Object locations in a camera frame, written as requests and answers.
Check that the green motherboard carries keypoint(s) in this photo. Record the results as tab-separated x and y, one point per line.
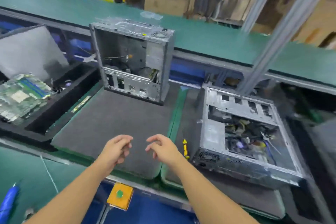
21	98

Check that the person's left forearm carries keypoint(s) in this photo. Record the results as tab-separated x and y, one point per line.
68	200

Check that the blue electric screwdriver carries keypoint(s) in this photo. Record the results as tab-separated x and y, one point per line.
8	203

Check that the person's right hand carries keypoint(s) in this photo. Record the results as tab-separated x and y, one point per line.
164	150

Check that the long green workbench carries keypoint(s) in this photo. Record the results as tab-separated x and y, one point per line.
210	35

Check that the person's left hand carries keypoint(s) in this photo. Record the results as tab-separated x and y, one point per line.
115	150

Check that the silver computer case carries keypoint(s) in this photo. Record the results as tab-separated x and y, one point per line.
131	58

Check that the clear plastic bag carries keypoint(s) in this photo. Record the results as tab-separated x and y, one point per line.
151	15

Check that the thick aluminium frame post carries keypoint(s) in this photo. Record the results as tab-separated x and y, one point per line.
283	35

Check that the brown cardboard box black print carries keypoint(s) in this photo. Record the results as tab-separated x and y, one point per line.
165	3

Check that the small silver black components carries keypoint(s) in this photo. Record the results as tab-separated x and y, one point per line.
65	83

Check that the dark grey computer case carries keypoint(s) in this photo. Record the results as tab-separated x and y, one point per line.
246	137

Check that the green memory module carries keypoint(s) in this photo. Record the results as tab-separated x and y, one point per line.
81	104

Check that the grey metal panel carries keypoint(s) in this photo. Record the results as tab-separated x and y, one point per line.
29	50

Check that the person's right forearm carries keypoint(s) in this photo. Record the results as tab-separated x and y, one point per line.
210	197

